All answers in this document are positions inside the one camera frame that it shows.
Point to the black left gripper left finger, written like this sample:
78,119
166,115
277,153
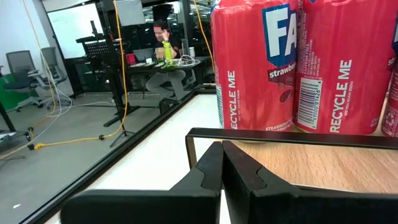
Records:
155,208

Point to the person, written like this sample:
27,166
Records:
168,82

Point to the grey office chair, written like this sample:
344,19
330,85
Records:
51,59
20,65

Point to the grey rectangular panel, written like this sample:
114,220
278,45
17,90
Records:
130,12

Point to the red can with blue band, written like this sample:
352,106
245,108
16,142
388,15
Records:
342,46
391,102

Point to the white board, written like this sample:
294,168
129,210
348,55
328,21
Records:
71,28

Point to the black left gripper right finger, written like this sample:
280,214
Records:
295,208

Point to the black desk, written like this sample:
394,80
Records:
146,68

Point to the grey laptop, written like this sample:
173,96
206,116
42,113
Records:
143,54

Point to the lime green bottle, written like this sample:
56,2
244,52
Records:
168,53

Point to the black tripod stand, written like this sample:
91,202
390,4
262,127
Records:
113,77

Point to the green board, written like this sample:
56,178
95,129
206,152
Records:
12,96

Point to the red soda can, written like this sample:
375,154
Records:
248,46

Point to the red box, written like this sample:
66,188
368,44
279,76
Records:
131,59

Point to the black frame clip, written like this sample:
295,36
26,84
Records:
169,104

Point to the black metal table frame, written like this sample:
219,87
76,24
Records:
124,149

